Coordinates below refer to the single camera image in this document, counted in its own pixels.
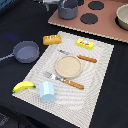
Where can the grey cooking pot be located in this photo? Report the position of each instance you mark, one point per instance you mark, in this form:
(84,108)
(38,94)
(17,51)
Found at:
(67,9)

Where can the light blue milk carton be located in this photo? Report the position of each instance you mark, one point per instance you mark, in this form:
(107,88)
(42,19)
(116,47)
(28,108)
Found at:
(46,92)

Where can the round wooden plate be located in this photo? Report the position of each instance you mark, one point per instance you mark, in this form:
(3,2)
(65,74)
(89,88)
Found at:
(68,66)

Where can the yellow toy banana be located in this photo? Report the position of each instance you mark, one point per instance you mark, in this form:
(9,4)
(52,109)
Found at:
(23,85)

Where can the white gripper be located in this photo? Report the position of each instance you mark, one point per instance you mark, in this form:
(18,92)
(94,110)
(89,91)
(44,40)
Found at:
(48,2)

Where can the orange toy bread loaf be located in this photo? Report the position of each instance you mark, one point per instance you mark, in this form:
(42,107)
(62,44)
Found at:
(52,39)

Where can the knife with wooden handle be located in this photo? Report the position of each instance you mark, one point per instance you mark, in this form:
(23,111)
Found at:
(79,56)

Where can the yellow toy box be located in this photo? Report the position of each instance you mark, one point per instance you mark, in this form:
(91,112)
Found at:
(85,43)

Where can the grey frying pan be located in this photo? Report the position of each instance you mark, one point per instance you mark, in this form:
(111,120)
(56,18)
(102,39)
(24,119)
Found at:
(24,52)

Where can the fork with wooden handle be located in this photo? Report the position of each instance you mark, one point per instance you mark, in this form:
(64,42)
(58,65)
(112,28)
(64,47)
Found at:
(69,82)

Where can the beige bowl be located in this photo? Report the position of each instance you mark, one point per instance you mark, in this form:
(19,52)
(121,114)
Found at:
(122,15)

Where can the beige woven placemat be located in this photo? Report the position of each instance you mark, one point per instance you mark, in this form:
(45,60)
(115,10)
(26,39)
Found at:
(72,107)

